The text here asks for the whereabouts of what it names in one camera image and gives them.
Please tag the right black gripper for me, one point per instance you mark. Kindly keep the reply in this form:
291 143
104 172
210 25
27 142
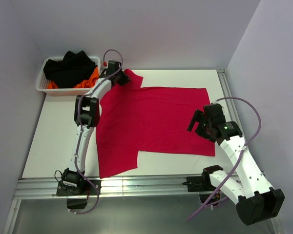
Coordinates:
197 117

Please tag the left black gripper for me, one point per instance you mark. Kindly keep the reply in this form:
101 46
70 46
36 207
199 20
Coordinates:
126 79

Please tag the red t shirt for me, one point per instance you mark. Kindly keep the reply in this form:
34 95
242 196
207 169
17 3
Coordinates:
151 119

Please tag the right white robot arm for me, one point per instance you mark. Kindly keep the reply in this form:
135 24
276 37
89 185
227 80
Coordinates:
255 198

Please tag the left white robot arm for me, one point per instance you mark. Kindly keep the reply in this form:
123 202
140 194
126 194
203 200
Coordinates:
87 116

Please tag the orange t shirt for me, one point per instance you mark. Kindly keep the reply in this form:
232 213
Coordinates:
75 83

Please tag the black t shirt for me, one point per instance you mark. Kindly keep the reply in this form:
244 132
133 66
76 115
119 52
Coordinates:
72 65

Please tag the white plastic basket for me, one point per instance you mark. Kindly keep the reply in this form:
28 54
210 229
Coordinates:
42 83

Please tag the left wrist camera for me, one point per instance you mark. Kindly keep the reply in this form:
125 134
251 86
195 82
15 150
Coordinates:
111 65

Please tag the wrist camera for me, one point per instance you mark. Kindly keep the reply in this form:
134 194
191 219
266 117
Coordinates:
214 114
111 65

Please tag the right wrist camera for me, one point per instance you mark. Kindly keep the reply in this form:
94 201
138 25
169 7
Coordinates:
214 114

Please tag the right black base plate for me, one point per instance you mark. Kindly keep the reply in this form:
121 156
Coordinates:
203 183

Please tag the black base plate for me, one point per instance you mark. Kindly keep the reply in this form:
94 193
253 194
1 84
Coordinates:
203 183
85 190

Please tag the front aluminium rail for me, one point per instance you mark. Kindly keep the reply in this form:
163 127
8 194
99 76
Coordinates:
120 186

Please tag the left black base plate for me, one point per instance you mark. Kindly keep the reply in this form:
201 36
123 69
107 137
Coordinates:
85 190

